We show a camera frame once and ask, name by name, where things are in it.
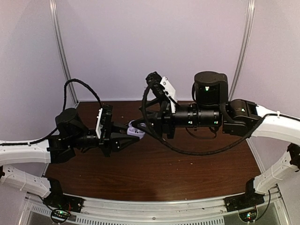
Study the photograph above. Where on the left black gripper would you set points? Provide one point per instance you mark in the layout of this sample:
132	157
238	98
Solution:
116	136

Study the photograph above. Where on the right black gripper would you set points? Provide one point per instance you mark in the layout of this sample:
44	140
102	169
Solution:
164	112

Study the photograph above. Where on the lavender charging case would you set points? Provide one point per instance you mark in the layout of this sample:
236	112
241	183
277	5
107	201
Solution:
134	131

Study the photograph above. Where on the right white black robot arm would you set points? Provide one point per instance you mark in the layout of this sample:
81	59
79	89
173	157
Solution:
212	109

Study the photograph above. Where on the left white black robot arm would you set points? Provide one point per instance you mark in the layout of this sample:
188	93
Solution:
54	149

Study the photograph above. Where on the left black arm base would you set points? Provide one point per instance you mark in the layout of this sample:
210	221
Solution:
58	199

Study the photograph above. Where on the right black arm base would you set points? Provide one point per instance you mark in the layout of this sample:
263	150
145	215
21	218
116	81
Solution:
246	200

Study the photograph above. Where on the left small circuit board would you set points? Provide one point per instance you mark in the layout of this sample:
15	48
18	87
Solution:
59	216

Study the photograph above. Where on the small circuit board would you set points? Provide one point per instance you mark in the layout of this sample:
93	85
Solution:
248	216
59	216

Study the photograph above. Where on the right small circuit board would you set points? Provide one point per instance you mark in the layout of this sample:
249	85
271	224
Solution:
248	216

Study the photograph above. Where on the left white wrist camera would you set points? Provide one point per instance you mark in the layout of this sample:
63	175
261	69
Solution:
104	119

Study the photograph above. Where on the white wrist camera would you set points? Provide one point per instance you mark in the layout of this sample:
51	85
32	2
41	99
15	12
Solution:
104	119
163	90

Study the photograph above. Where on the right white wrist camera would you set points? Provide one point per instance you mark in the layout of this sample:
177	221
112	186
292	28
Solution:
163	90

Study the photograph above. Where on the right aluminium frame post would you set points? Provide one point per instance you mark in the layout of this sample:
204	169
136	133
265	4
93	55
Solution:
250	13

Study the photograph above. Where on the aluminium frame post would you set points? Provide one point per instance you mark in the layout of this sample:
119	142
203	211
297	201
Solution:
59	40
250	13

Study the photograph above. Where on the left aluminium frame post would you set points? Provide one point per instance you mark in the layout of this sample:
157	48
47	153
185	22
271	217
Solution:
59	40

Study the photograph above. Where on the front aluminium rail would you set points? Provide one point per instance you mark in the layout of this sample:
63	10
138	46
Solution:
209	211

